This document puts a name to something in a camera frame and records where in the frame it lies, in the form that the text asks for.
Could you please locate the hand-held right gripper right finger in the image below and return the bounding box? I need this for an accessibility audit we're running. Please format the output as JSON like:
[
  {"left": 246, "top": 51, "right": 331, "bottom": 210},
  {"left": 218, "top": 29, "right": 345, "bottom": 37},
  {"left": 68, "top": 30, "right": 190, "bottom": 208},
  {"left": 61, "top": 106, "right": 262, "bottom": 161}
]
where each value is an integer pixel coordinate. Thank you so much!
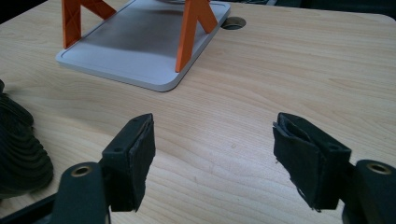
[{"left": 272, "top": 112, "right": 356, "bottom": 213}]

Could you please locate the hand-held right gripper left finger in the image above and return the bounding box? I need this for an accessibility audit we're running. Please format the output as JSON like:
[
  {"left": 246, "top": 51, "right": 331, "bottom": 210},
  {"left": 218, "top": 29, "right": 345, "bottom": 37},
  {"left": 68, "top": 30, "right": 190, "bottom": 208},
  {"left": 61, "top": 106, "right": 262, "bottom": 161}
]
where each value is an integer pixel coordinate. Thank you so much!
[{"left": 98, "top": 112, "right": 157, "bottom": 213}]

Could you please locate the black ribbed rubber object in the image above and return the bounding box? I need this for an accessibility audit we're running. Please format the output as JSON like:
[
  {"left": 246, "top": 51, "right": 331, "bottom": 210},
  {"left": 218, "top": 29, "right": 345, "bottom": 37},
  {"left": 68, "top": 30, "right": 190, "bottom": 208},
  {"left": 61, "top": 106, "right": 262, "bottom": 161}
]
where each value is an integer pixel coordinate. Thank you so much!
[{"left": 0, "top": 78, "right": 54, "bottom": 200}]

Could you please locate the grey metal tray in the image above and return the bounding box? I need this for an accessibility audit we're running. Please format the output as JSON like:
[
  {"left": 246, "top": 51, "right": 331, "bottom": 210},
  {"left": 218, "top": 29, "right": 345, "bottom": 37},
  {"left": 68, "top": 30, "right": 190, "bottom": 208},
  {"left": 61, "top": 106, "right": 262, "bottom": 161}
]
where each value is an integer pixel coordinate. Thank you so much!
[{"left": 55, "top": 0, "right": 232, "bottom": 93}]

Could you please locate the orange plastic stand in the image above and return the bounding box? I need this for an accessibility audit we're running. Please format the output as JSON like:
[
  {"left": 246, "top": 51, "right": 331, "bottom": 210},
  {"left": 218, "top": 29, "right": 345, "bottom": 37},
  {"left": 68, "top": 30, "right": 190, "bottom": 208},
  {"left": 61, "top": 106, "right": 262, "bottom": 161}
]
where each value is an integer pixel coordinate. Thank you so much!
[{"left": 61, "top": 0, "right": 219, "bottom": 74}]

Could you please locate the round table cable hole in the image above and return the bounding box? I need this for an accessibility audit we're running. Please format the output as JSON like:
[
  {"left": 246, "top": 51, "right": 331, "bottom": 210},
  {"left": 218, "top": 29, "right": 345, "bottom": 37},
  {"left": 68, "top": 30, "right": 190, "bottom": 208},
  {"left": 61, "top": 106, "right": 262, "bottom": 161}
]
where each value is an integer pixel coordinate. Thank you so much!
[{"left": 220, "top": 16, "right": 248, "bottom": 31}]

